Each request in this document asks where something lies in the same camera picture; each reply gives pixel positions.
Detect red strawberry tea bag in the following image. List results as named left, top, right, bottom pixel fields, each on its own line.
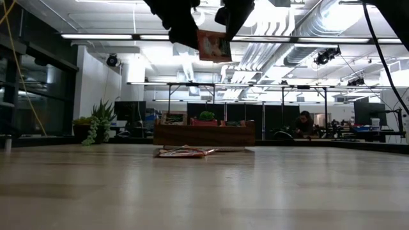
left=190, top=118, right=219, bottom=127

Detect black aluminium table frame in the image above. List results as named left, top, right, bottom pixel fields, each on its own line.
left=0, top=135, right=409, bottom=155

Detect black ceiling camera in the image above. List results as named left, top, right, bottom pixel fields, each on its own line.
left=105, top=53, right=120, bottom=68
left=313, top=46, right=342, bottom=66
left=346, top=76, right=367, bottom=87

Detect dark office desk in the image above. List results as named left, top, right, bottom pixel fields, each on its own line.
left=330, top=129, right=406, bottom=144

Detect wooden tea organizer box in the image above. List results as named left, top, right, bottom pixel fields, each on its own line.
left=153, top=119, right=256, bottom=148

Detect potted succulent plant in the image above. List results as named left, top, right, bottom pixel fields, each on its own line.
left=72, top=98, right=118, bottom=147

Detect silver metal post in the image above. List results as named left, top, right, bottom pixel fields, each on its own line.
left=3, top=134, right=13, bottom=153

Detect black office chair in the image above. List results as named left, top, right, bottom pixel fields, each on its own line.
left=271, top=130, right=297, bottom=141

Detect black partition panels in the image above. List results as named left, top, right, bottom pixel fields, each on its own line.
left=187, top=102, right=300, bottom=141

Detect yellow hanging cable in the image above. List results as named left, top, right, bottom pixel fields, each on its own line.
left=0, top=0, right=47, bottom=137

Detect person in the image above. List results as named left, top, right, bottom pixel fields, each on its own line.
left=293, top=111, right=316, bottom=138

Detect black computer monitor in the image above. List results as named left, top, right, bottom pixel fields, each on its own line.
left=353, top=97, right=387, bottom=127
left=114, top=100, right=147, bottom=122

